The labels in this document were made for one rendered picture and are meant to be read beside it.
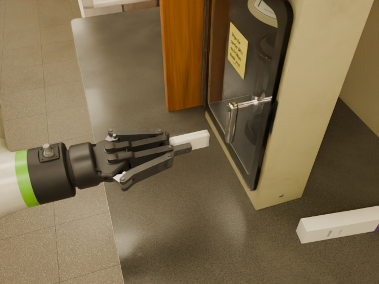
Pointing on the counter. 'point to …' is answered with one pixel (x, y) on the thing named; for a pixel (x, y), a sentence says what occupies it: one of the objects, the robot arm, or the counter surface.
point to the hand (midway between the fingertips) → (189, 141)
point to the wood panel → (182, 52)
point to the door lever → (232, 108)
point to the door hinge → (203, 50)
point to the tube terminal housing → (305, 94)
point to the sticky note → (237, 50)
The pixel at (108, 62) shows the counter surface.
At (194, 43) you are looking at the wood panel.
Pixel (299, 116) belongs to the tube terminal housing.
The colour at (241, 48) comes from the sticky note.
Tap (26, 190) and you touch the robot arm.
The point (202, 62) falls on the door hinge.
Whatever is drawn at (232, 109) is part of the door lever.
